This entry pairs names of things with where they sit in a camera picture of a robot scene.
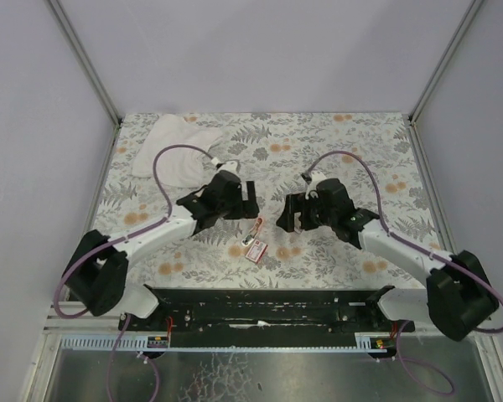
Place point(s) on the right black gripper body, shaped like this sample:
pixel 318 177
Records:
pixel 296 210

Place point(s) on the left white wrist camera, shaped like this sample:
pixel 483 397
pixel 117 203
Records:
pixel 232 166

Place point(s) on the white slotted cable duct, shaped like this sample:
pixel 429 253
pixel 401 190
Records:
pixel 246 341

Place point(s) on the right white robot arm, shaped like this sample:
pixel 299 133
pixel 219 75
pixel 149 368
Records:
pixel 454 294

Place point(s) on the right aluminium frame post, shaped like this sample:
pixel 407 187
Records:
pixel 445 59

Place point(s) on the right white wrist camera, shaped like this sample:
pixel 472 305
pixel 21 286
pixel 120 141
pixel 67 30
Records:
pixel 312 179

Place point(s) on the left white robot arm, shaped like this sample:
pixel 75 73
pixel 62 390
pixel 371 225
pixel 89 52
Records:
pixel 97 273

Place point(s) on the aluminium frame post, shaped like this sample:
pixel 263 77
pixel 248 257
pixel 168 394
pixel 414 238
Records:
pixel 445 59
pixel 78 49

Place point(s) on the floral patterned table mat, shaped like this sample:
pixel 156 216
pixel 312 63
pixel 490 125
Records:
pixel 370 153

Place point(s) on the aluminium cross rail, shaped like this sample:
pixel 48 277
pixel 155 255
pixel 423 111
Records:
pixel 87 323

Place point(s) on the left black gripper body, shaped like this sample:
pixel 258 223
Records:
pixel 243 201

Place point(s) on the left aluminium frame post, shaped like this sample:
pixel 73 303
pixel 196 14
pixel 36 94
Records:
pixel 78 49

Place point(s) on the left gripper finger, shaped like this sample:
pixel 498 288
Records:
pixel 250 191
pixel 249 208

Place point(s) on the red staple box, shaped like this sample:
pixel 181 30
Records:
pixel 256 251

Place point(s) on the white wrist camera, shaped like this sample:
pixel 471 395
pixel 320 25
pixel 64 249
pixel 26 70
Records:
pixel 312 179
pixel 232 166

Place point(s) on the white cloth towel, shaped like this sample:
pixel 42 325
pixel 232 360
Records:
pixel 173 152

